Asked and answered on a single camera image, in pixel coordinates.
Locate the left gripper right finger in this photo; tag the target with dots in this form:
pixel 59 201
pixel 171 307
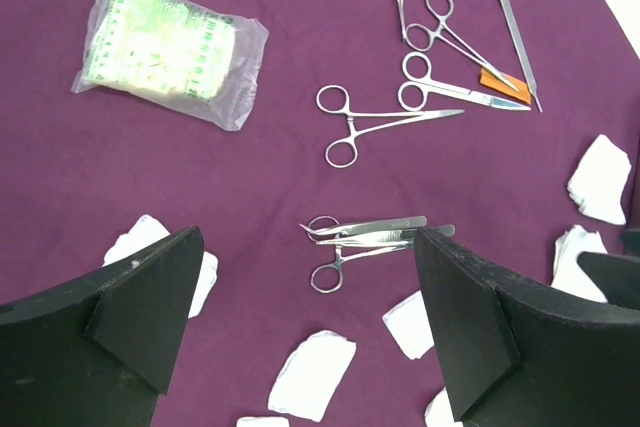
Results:
pixel 517 352

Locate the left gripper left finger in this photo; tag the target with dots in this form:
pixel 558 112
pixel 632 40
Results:
pixel 99 350

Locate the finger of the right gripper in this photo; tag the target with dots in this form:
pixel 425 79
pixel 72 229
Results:
pixel 617 276

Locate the steel surgical scissors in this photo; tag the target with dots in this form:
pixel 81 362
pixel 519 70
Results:
pixel 427 85

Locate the white gauze pad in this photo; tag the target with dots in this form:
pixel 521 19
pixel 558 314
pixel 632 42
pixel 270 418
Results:
pixel 310 376
pixel 599 180
pixel 148 230
pixel 409 326
pixel 263 421
pixel 567 275
pixel 438 412

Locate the white gauze pad far right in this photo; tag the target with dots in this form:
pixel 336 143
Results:
pixel 599 180

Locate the white gauze pad lower right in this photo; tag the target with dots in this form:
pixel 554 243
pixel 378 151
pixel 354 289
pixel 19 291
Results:
pixel 438 412

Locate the steel tweezers ribbed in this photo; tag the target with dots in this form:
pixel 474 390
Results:
pixel 379 238

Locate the white gauze pad bottom left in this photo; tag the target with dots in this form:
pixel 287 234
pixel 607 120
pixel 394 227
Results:
pixel 263 421

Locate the steel tweezers branded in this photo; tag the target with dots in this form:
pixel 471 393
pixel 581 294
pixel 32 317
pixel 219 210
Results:
pixel 351 229

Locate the small steel hemostat under tweezers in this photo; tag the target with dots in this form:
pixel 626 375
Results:
pixel 343 255

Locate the white gauze pad lower centre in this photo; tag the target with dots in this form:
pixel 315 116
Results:
pixel 310 376

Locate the packaged gauze bag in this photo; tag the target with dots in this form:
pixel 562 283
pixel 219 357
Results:
pixel 176 54

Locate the purple cloth drape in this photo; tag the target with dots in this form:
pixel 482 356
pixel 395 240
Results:
pixel 77 170

